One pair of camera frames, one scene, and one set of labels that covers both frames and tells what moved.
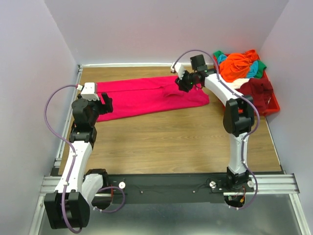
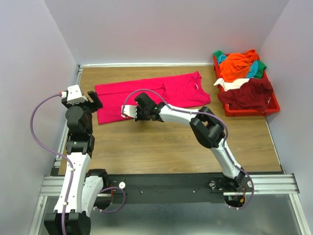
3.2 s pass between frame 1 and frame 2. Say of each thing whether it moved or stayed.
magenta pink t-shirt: stayed
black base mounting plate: stayed
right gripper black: moved
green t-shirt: stayed
